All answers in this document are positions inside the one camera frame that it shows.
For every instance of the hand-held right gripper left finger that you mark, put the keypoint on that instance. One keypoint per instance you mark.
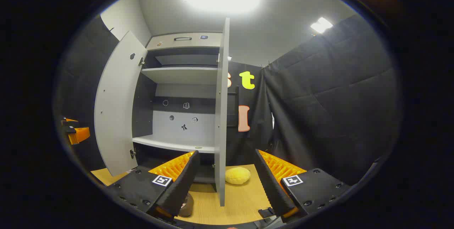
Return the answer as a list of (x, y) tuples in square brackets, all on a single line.
[(181, 186)]

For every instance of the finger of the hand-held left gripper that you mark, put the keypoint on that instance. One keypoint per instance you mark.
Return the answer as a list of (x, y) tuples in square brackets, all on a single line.
[(81, 135), (70, 119)]

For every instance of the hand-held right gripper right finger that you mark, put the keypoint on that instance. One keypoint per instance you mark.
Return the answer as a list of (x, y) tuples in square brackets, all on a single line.
[(271, 183)]

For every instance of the brown fuzzy shoe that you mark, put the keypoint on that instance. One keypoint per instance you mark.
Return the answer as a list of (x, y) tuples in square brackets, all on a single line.
[(187, 206)]

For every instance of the grey cabinet door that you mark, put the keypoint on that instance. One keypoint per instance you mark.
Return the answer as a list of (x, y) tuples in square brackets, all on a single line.
[(117, 108), (221, 115)]

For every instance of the grey shoe cabinet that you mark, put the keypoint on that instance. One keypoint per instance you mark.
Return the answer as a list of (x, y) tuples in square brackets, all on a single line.
[(177, 74)]

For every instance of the yellow plush ball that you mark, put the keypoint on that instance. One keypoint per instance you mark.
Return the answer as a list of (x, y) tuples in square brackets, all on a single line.
[(237, 175)]

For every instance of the black backdrop cloth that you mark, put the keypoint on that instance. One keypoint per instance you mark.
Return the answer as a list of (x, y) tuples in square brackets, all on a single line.
[(330, 108)]

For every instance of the small ceiling light panel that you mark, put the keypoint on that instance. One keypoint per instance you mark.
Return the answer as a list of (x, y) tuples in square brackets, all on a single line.
[(321, 25)]

